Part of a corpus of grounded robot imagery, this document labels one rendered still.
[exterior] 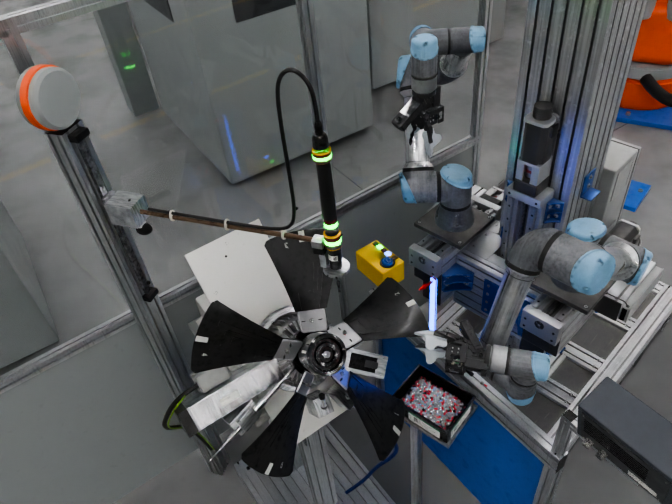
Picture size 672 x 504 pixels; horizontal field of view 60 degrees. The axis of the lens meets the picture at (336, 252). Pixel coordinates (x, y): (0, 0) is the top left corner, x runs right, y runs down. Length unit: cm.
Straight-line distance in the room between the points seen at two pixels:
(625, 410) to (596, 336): 154
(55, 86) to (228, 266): 69
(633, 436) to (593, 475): 137
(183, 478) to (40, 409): 85
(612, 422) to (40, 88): 156
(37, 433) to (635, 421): 196
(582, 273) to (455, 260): 87
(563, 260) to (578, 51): 66
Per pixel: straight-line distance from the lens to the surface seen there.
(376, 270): 205
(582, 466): 292
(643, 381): 326
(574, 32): 189
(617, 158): 239
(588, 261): 152
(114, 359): 233
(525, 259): 158
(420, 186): 213
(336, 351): 163
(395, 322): 175
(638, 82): 519
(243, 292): 183
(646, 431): 155
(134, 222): 170
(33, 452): 253
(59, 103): 162
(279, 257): 167
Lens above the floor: 249
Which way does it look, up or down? 42 degrees down
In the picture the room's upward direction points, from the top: 7 degrees counter-clockwise
